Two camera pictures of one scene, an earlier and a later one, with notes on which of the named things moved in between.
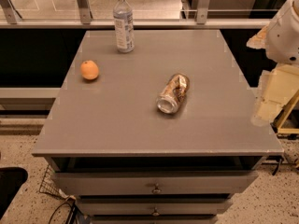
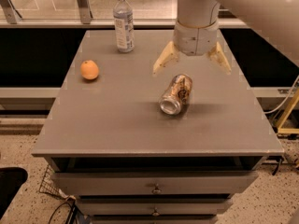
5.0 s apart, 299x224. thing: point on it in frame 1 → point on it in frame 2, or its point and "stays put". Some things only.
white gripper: x=284 y=36 → x=194 y=39
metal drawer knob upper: x=156 y=189 stays put
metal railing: x=9 y=18 stays put
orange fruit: x=89 y=70 stays put
